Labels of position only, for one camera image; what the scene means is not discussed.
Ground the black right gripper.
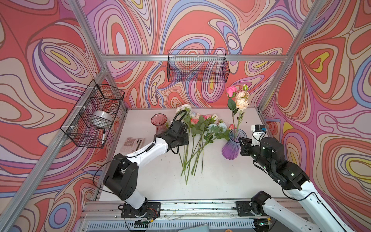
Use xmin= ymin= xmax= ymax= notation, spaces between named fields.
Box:
xmin=238 ymin=137 xmax=273 ymax=173

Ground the purple ribbed glass vase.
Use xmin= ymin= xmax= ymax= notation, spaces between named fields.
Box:
xmin=222 ymin=129 xmax=246 ymax=160

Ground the peach rose spray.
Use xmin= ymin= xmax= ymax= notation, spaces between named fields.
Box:
xmin=233 ymin=85 xmax=250 ymax=129

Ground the pink rose stem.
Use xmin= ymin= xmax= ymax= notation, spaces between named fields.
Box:
xmin=226 ymin=86 xmax=238 ymax=130

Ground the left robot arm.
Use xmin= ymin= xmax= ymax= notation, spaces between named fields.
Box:
xmin=103 ymin=120 xmax=189 ymax=211

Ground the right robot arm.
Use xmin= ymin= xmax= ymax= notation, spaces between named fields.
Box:
xmin=239 ymin=137 xmax=352 ymax=232

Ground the red glass vase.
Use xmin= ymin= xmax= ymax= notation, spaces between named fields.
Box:
xmin=151 ymin=113 xmax=168 ymax=135

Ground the flower pile on table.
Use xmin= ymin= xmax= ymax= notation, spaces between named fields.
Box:
xmin=176 ymin=104 xmax=235 ymax=184

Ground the silver tape roll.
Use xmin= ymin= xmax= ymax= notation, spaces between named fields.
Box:
xmin=93 ymin=110 xmax=114 ymax=122

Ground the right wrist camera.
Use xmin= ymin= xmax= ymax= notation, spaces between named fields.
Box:
xmin=251 ymin=124 xmax=267 ymax=146

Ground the black wire basket back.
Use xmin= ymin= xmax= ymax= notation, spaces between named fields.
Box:
xmin=167 ymin=48 xmax=230 ymax=83

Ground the black wire basket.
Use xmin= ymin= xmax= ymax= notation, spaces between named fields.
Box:
xmin=61 ymin=80 xmax=125 ymax=148
xmin=167 ymin=48 xmax=230 ymax=83

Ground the black wire basket left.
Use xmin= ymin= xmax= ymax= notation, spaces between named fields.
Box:
xmin=61 ymin=80 xmax=125 ymax=148

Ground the metal base rail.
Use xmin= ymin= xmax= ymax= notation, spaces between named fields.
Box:
xmin=75 ymin=198 xmax=311 ymax=232

